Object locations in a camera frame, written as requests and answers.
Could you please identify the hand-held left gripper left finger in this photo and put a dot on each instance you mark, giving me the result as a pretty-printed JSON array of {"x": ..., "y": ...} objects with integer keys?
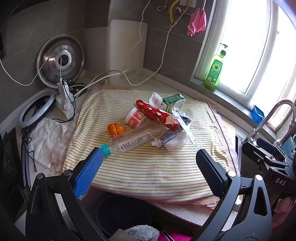
[{"x": 90, "y": 171}]

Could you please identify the green dish soap bottle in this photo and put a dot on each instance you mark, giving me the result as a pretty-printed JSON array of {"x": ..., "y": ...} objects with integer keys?
[{"x": 214, "y": 71}]

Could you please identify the pink fuzzy garment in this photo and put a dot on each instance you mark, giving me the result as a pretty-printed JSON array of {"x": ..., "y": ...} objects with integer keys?
[{"x": 173, "y": 237}]

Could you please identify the steel pot lid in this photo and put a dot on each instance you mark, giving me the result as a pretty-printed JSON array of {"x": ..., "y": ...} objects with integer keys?
[{"x": 53, "y": 60}]

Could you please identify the silver toothpaste tube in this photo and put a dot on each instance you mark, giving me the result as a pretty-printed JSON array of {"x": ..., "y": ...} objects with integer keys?
[{"x": 159, "y": 140}]

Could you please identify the small blue container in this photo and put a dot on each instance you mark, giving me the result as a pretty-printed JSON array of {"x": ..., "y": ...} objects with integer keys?
[{"x": 257, "y": 114}]

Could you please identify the person's right hand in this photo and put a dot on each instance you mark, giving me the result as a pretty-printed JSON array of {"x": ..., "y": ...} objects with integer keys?
[{"x": 283, "y": 205}]

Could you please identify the orange peel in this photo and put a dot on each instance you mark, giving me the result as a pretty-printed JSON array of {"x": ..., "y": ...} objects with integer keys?
[{"x": 114, "y": 130}]

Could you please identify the pink hanging cloth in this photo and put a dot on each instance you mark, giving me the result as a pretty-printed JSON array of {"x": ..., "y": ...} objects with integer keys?
[{"x": 196, "y": 23}]

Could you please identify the white power strip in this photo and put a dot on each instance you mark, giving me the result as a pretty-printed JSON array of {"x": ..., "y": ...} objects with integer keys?
[{"x": 64, "y": 104}]

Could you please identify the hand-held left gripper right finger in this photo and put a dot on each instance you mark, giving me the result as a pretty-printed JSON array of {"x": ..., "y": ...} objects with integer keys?
[{"x": 210, "y": 171}]

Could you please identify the green drink carton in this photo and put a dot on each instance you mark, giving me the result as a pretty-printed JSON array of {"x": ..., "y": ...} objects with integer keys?
[{"x": 172, "y": 102}]

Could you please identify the red snack package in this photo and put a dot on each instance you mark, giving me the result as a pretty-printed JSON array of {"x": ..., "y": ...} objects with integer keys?
[{"x": 157, "y": 114}]

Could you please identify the striped cloth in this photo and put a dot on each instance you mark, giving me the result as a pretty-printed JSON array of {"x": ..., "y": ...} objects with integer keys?
[{"x": 150, "y": 173}]

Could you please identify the red and white cup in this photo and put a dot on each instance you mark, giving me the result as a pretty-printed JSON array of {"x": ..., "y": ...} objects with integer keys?
[{"x": 135, "y": 118}]

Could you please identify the window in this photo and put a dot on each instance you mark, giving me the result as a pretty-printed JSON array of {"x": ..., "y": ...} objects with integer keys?
[{"x": 249, "y": 46}]

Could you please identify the white cutting board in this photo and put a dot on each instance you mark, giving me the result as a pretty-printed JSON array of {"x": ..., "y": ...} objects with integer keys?
[{"x": 124, "y": 46}]

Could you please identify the white crumpled cloth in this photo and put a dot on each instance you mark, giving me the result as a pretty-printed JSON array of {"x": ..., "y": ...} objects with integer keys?
[{"x": 46, "y": 139}]

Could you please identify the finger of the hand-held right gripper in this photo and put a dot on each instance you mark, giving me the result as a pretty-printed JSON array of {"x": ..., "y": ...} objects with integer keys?
[
  {"x": 252, "y": 144},
  {"x": 263, "y": 162}
]

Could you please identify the long clear plastic wrapper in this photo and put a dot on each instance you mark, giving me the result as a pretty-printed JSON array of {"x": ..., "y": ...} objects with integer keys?
[{"x": 185, "y": 126}]

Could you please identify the grey fluffy cloth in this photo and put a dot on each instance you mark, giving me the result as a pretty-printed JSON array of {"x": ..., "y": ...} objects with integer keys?
[{"x": 141, "y": 233}]

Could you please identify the metal faucet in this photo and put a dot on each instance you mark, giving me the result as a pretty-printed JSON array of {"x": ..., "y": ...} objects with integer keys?
[{"x": 272, "y": 111}]

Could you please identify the clear plastic bottle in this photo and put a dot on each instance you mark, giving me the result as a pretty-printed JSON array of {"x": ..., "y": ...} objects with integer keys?
[{"x": 131, "y": 142}]

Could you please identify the white wall socket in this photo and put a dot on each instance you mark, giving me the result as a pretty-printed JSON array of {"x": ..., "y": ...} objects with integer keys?
[{"x": 188, "y": 2}]

